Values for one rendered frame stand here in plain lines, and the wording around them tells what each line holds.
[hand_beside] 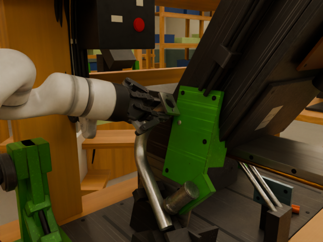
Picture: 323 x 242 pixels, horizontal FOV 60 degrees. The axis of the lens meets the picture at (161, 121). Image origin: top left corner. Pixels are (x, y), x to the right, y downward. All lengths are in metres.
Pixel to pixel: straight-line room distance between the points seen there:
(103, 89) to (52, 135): 0.31
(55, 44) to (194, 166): 0.45
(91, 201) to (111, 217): 0.15
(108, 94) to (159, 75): 0.56
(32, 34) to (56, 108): 0.30
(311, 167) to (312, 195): 0.42
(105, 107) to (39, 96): 0.11
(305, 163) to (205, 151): 0.20
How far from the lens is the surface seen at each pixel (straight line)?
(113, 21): 0.71
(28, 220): 0.66
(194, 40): 6.41
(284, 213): 0.69
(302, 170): 0.60
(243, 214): 0.86
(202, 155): 0.57
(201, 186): 0.57
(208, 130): 0.56
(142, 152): 0.67
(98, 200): 0.95
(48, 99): 0.48
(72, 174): 0.84
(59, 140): 0.79
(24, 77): 0.43
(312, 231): 0.86
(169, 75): 1.09
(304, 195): 1.02
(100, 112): 0.50
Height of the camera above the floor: 1.36
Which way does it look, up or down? 15 degrees down
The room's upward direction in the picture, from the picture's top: straight up
